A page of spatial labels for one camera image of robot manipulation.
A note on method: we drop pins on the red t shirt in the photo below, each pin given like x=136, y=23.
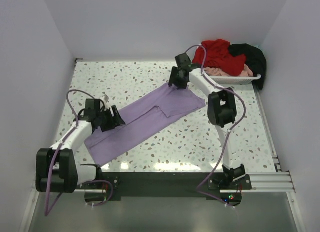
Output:
x=218, y=56

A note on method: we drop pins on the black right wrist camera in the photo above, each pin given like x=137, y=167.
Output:
x=183, y=60

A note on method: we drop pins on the aluminium frame rail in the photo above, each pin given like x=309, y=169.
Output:
x=191, y=145

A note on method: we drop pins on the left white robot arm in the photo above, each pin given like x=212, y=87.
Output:
x=56, y=167

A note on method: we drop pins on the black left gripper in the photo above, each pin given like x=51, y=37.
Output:
x=117, y=119

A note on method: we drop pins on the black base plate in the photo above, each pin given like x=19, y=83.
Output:
x=116, y=185

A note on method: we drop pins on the pink t shirt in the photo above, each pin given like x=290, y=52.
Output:
x=247, y=72

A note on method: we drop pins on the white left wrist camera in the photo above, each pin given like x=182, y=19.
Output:
x=105, y=102

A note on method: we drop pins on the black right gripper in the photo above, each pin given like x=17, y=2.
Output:
x=182, y=85

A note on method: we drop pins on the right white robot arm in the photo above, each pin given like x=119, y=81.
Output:
x=221, y=112

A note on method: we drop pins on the white laundry basket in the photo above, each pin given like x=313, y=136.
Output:
x=199, y=58

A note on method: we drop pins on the black t shirt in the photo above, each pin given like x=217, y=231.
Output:
x=255, y=60

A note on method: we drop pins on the lilac t shirt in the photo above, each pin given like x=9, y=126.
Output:
x=143, y=118

